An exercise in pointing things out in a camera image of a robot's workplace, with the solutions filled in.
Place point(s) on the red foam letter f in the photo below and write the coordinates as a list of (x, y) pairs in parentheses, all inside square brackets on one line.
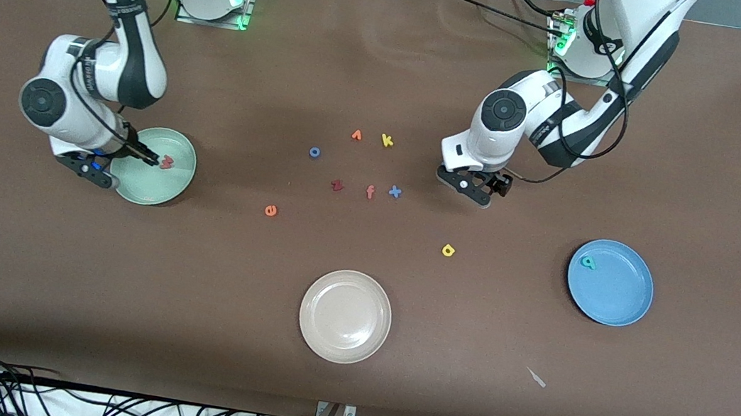
[(370, 192)]

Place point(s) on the teal foam letter b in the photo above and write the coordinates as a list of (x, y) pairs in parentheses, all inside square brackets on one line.
[(589, 263)]

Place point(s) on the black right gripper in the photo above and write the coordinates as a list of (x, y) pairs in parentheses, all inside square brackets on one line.
[(129, 142)]

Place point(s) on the orange foam letter e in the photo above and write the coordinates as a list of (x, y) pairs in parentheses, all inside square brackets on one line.
[(270, 211)]

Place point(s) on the green plate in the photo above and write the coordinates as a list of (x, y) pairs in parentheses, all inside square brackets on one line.
[(165, 189)]

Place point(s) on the pink foam letter w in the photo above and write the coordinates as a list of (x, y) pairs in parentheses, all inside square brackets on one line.
[(167, 163)]

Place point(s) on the blue plate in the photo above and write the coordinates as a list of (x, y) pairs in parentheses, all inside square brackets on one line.
[(616, 298)]

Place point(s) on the dark red foam letter z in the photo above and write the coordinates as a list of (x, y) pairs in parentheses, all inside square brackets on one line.
[(337, 186)]

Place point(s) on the yellow foam letter d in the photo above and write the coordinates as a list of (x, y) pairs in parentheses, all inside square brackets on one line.
[(448, 250)]

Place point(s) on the blue foam letter o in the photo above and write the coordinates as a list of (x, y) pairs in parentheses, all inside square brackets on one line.
[(310, 151)]

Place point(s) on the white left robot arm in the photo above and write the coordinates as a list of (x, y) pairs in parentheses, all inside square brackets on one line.
[(651, 30)]

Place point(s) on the blue foam letter x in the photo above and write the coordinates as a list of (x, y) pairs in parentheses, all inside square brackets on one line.
[(395, 191)]

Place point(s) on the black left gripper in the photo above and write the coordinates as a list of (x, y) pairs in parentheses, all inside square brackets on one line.
[(500, 182)]

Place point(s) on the yellow foam letter k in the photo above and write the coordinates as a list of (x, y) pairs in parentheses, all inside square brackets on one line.
[(386, 141)]

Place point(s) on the beige plate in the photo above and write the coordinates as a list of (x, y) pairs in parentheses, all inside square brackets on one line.
[(345, 316)]

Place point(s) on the small white tape scrap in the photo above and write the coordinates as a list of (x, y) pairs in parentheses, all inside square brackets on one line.
[(537, 380)]

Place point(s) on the orange foam letter v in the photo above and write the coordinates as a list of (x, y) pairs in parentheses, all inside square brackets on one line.
[(356, 136)]

